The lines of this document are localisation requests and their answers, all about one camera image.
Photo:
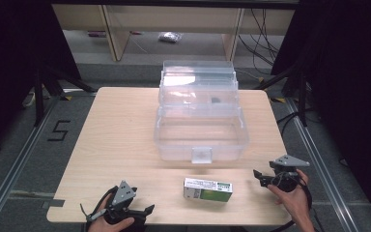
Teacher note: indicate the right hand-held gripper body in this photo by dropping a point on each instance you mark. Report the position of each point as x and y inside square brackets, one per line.
[286, 170]

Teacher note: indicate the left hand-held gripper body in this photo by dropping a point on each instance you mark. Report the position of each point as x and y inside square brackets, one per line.
[122, 196]

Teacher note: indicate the green and white carton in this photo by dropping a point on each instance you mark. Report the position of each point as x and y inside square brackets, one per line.
[210, 190]

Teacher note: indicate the clear plastic storage box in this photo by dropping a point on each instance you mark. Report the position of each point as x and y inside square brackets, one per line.
[203, 132]

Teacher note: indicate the person's left hand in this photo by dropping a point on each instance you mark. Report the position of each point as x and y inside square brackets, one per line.
[109, 225]

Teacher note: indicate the person's right hand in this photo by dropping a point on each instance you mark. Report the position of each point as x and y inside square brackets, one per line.
[293, 201]

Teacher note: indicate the black metal stand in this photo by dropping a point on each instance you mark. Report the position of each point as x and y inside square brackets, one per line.
[302, 96]
[40, 96]

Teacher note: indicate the dark curtain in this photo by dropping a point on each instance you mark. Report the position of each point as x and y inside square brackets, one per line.
[351, 80]
[9, 64]

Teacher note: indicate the crumpled clear plastic bag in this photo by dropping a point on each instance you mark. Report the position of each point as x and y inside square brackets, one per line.
[170, 37]

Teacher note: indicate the pink flat item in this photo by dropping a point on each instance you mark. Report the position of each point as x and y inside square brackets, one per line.
[96, 34]

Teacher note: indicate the light wooden shelf unit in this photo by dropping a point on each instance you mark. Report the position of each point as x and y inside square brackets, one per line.
[174, 19]

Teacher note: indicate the aluminium floor rail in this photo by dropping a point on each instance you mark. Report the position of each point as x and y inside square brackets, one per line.
[322, 161]
[19, 161]

